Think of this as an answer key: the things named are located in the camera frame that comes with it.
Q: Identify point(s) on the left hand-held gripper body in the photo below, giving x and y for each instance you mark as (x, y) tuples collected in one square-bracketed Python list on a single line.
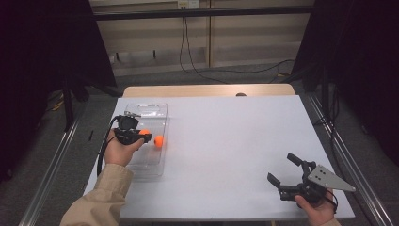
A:
[(127, 132)]

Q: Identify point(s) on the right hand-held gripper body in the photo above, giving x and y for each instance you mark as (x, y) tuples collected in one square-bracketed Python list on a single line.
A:
[(326, 180)]

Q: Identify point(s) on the orange ping-pong ball with print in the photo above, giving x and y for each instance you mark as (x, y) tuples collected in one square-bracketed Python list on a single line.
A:
[(158, 141)]

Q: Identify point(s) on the clear plastic storage box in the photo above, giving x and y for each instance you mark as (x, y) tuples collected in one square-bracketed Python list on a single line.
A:
[(150, 109)]

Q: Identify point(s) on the person's left hand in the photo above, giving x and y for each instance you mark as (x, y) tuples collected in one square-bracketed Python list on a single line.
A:
[(120, 153)]

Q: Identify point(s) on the person's right hand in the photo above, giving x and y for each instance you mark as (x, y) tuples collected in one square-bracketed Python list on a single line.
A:
[(320, 213)]

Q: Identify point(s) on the white table cover sheet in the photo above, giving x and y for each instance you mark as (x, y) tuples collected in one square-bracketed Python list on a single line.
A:
[(238, 175)]

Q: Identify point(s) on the small black floor item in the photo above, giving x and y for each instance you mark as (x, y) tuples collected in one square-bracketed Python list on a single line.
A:
[(91, 135)]

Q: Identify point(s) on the black stand leg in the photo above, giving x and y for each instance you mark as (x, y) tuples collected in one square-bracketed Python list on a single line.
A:
[(326, 97), (68, 109)]

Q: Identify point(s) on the wooden table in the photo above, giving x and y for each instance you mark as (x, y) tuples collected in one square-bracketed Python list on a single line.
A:
[(188, 90)]

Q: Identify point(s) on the small dark round object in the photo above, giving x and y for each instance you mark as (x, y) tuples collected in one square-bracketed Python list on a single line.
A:
[(241, 94)]

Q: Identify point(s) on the black curtain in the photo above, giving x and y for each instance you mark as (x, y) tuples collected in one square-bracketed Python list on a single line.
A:
[(360, 62), (40, 62)]

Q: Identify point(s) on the long desk shelf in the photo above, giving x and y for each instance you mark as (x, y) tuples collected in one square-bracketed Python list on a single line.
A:
[(219, 12)]

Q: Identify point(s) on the metal floor rail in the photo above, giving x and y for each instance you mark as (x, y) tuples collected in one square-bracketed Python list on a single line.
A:
[(351, 163), (47, 175)]

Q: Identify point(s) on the white wall power outlet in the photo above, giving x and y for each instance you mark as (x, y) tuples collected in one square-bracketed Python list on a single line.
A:
[(188, 4)]

